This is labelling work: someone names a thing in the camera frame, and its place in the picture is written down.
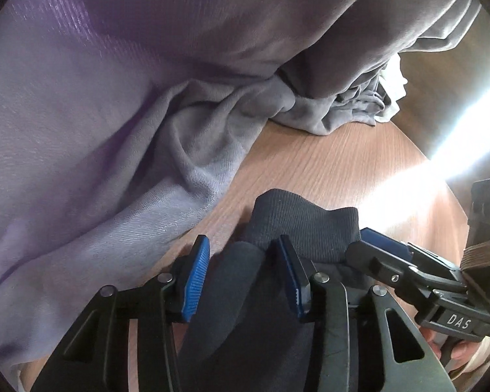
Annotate person's right hand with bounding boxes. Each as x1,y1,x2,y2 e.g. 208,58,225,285
419,327,481,370

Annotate purple grey curtain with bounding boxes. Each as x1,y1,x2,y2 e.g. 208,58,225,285
0,0,481,381

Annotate white cloth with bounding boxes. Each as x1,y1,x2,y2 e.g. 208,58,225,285
374,54,408,123

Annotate black pants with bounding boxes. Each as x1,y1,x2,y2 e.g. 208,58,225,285
178,189,379,391

